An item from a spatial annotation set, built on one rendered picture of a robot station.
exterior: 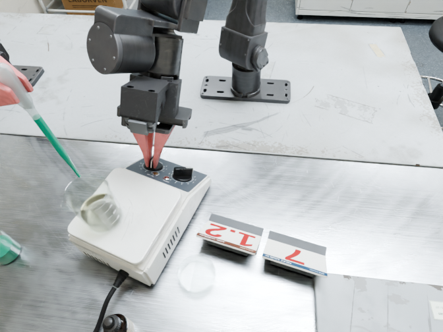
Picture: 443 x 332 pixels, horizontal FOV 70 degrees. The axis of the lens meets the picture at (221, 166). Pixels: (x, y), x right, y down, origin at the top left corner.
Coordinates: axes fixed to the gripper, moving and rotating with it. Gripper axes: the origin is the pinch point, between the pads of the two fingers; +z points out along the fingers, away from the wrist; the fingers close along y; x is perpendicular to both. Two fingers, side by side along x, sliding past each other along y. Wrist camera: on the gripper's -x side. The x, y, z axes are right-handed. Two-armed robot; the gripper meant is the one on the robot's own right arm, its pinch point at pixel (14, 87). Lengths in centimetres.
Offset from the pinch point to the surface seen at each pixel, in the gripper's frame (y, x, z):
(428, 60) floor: 220, 125, 77
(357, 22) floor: 253, 129, 22
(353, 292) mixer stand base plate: 6.1, 29.0, 35.6
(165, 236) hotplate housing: 1.0, 24.4, 9.2
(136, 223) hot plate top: 0.3, 22.3, 5.3
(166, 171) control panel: 11.5, 26.7, 2.7
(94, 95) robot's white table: 26.0, 33.2, -26.0
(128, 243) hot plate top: -2.5, 22.2, 6.0
